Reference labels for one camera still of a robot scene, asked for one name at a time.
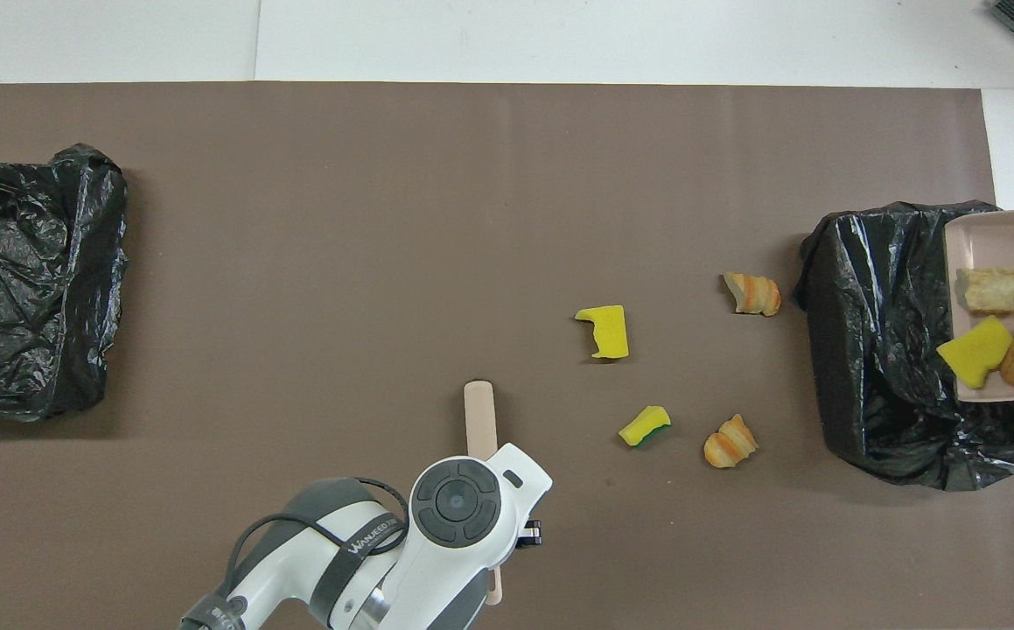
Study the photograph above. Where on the small yellow green sponge piece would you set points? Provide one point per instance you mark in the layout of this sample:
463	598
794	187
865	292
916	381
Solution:
644	427

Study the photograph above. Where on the notched yellow sponge piece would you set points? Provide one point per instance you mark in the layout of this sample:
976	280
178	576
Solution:
609	332

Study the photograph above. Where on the pink plastic dustpan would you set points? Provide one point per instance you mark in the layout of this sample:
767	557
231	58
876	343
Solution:
996	241

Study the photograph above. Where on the bin with black bag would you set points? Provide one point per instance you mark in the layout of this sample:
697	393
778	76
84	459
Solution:
17	289
874	367

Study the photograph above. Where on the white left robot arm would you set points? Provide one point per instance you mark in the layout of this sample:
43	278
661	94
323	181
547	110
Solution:
463	507

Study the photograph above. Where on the beige hand brush black bristles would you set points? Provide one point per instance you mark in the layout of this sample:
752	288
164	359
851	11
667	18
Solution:
479	416

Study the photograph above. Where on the croissant piece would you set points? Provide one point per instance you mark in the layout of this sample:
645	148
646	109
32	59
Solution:
730	442
753	295
1001	289

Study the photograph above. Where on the brown table mat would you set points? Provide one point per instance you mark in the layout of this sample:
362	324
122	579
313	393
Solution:
384	175

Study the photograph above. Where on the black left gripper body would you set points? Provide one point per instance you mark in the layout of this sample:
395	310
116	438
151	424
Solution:
531	534

